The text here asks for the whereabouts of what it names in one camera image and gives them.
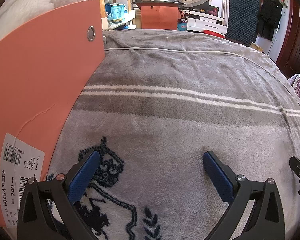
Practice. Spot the blue jar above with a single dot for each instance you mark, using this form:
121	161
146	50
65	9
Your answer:
118	12

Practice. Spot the white low cabinet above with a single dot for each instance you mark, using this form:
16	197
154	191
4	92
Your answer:
205	23

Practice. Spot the dark quilted curtain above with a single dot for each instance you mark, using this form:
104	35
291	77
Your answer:
243	10

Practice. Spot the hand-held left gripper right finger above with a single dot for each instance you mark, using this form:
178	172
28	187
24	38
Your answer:
218	177

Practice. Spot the red-brown door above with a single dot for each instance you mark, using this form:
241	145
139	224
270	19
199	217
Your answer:
297	37

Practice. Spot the red wooden cabinet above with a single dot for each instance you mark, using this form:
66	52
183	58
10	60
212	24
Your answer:
160	17

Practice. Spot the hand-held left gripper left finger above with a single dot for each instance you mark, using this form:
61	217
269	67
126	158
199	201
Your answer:
86	175

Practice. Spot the salmon fabric storage box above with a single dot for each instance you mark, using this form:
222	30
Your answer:
40	67

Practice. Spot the red plastic basin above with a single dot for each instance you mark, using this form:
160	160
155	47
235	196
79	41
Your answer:
212	33

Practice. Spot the grey printed fleece blanket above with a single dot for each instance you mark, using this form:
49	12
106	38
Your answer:
177	130

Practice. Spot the blue printed bin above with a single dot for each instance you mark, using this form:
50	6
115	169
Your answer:
182	26

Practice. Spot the black hanging jacket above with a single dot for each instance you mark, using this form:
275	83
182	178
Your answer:
270	15

